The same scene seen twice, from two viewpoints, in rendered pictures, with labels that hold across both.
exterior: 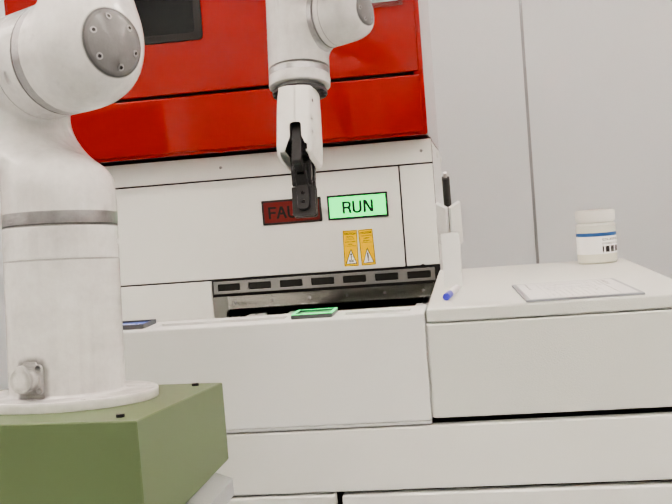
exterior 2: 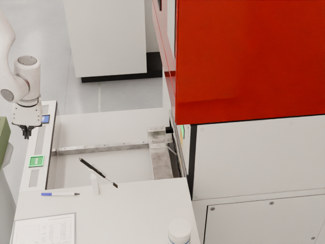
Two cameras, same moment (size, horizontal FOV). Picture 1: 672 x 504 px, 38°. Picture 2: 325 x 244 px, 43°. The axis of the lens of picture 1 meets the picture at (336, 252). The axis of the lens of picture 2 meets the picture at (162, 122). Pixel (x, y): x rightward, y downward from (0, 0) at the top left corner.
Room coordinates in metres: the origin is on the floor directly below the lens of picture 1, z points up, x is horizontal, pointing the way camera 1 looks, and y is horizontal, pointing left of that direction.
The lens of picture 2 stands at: (1.50, -1.20, 2.14)
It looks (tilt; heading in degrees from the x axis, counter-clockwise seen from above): 40 degrees down; 76
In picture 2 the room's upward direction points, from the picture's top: straight up
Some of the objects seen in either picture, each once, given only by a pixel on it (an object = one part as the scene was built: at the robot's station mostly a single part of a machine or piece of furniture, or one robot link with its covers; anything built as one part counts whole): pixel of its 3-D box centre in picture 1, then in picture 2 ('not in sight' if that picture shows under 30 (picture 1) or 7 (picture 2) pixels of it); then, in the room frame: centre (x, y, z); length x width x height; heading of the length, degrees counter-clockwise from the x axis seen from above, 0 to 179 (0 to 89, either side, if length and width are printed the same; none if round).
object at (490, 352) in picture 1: (547, 323); (106, 235); (1.52, -0.32, 0.89); 0.62 x 0.35 x 0.14; 172
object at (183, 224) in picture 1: (233, 256); (174, 100); (1.92, 0.20, 1.02); 0.82 x 0.03 x 0.40; 82
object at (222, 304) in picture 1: (325, 313); (176, 148); (1.88, 0.03, 0.89); 0.44 x 0.02 x 0.10; 82
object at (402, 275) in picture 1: (322, 280); (178, 137); (1.89, 0.03, 0.96); 0.44 x 0.01 x 0.02; 82
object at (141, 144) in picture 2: not in sight; (114, 146); (1.63, 0.17, 0.84); 0.50 x 0.02 x 0.03; 172
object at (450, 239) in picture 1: (450, 243); (98, 178); (1.53, -0.18, 1.03); 0.06 x 0.04 x 0.13; 172
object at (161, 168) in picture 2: not in sight; (160, 160); (1.80, 0.01, 0.87); 0.36 x 0.08 x 0.03; 82
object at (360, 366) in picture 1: (228, 371); (43, 152); (1.32, 0.16, 0.89); 0.55 x 0.09 x 0.14; 82
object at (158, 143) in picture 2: not in sight; (158, 143); (1.81, 0.09, 0.89); 0.08 x 0.03 x 0.03; 172
